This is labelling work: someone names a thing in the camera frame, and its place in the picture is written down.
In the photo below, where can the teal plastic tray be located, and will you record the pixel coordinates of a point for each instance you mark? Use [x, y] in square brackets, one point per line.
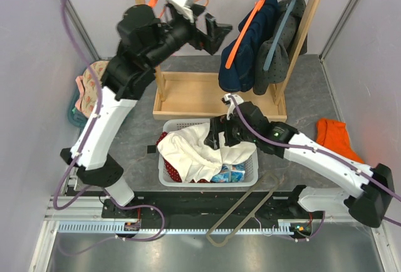
[75, 117]

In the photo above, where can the floral oven mitt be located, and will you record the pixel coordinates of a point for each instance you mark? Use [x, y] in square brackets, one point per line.
[87, 89]

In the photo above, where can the grey dotted garment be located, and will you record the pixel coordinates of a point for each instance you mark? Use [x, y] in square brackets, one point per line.
[279, 66]

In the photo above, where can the wooden clothes rack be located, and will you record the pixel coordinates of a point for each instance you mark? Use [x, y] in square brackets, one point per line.
[197, 95]

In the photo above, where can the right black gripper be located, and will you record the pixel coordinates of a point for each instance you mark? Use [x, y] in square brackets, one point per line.
[219, 124]

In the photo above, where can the dark blue denim garment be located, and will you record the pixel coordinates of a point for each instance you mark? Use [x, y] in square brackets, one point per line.
[240, 76]

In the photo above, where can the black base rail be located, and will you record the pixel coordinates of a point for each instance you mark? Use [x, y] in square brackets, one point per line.
[201, 210]

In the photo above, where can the white shirt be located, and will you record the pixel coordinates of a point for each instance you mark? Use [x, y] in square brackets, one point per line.
[185, 150]

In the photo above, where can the orange cloth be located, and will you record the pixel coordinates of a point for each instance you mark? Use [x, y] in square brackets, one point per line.
[333, 135]

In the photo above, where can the red polka dot skirt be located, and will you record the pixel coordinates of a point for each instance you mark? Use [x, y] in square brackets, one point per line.
[174, 175]

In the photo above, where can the blue floral garment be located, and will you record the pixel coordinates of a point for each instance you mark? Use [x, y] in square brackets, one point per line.
[230, 174]

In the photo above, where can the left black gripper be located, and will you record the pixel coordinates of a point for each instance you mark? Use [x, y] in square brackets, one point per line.
[216, 32]

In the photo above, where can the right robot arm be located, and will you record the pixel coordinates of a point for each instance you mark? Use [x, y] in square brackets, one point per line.
[363, 192]

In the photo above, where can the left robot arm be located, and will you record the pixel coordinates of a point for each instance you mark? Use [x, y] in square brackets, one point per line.
[145, 43]

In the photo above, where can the blue grey hanger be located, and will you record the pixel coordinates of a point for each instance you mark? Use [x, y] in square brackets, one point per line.
[274, 44]

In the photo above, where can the white plastic basket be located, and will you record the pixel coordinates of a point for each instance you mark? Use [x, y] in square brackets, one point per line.
[250, 166]

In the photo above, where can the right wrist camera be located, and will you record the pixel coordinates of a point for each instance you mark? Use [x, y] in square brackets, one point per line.
[231, 100]

